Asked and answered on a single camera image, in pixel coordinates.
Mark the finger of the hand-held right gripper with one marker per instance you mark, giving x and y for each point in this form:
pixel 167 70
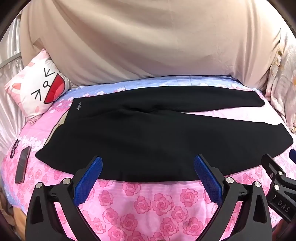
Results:
pixel 269 163
pixel 293 155

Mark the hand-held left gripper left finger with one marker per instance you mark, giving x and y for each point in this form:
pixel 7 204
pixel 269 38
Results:
pixel 89 180

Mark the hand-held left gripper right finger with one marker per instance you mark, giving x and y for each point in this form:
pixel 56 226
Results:
pixel 209 179

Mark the black pants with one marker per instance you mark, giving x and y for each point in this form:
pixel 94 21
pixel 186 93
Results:
pixel 150 139

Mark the pink floral bed sheet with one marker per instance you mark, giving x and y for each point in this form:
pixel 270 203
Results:
pixel 150 204

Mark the black smartphone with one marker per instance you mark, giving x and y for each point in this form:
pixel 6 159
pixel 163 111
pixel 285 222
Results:
pixel 23 164

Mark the pale floral quilt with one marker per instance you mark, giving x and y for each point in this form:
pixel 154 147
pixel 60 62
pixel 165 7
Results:
pixel 284 88

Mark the black eyeglasses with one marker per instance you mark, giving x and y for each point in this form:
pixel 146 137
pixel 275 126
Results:
pixel 15 148

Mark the white satin curtain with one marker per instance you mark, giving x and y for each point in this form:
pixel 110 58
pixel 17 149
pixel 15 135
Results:
pixel 11 111

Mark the cartoon cat face pillow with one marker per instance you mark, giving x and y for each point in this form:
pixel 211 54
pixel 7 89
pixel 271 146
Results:
pixel 39 85

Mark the beige hanging cloth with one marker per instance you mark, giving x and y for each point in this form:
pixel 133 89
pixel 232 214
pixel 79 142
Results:
pixel 143 41

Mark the metal rail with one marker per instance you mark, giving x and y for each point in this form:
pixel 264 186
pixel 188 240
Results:
pixel 10 59

